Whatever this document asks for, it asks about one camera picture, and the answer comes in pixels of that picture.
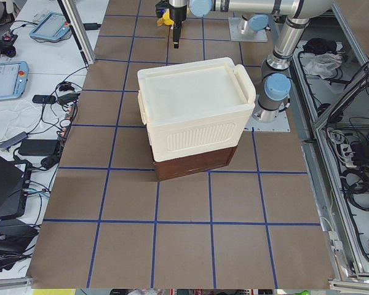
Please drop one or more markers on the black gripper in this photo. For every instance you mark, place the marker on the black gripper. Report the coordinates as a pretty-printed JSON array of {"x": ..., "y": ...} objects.
[{"x": 176, "y": 15}]

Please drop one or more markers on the dark wooden drawer cabinet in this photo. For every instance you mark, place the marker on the dark wooden drawer cabinet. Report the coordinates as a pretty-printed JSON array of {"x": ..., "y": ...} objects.
[{"x": 184, "y": 166}]

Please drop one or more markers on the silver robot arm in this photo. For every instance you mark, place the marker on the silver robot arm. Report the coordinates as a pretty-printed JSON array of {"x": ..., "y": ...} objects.
[
  {"x": 251, "y": 24},
  {"x": 276, "y": 85}
]

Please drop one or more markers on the yellow plush dinosaur toy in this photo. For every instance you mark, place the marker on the yellow plush dinosaur toy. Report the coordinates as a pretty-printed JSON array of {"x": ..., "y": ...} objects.
[{"x": 166, "y": 21}]

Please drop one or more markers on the blue teach pendant far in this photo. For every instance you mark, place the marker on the blue teach pendant far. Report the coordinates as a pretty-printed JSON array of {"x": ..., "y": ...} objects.
[{"x": 52, "y": 28}]

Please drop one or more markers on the blue teach pendant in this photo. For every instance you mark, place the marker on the blue teach pendant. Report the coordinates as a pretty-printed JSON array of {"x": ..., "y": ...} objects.
[
  {"x": 52, "y": 28},
  {"x": 13, "y": 79}
]

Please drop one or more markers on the black cloth bundle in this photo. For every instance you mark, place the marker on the black cloth bundle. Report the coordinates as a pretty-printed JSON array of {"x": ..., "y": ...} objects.
[{"x": 319, "y": 46}]

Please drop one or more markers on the crumpled white cloth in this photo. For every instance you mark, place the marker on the crumpled white cloth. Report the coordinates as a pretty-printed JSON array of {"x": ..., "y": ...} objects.
[{"x": 324, "y": 65}]

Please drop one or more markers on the blue teach pendant near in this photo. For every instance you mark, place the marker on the blue teach pendant near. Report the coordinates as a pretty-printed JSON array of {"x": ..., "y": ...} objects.
[{"x": 13, "y": 79}]

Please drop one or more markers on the grey usb hub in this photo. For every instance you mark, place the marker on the grey usb hub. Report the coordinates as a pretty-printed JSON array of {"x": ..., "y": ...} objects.
[{"x": 6, "y": 145}]

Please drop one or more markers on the black power adapter brick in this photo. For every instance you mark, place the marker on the black power adapter brick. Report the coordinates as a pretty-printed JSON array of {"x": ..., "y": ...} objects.
[{"x": 38, "y": 147}]

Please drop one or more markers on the white power strip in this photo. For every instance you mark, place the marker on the white power strip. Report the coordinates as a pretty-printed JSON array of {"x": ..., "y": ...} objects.
[{"x": 346, "y": 155}]

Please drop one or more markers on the black laptop computer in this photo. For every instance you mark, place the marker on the black laptop computer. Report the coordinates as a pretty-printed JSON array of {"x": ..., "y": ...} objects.
[{"x": 14, "y": 180}]

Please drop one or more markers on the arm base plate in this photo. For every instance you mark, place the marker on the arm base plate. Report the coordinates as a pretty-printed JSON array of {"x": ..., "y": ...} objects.
[
  {"x": 234, "y": 22},
  {"x": 272, "y": 122}
]

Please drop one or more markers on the aluminium frame post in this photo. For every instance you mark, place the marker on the aluminium frame post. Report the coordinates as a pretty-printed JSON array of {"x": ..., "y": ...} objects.
[{"x": 70, "y": 12}]

